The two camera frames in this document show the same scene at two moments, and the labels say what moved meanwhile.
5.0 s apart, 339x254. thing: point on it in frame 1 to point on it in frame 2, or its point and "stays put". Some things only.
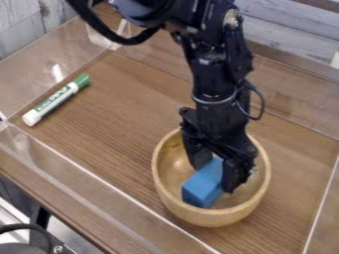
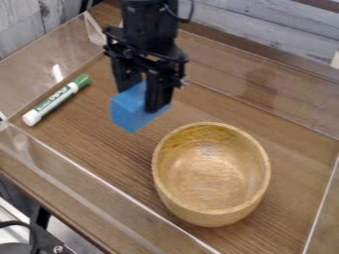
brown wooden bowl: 172,172 stays put
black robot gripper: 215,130 to 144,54
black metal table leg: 43,217 stays put
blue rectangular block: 203,190 to 127,109
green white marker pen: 78,83 stays put
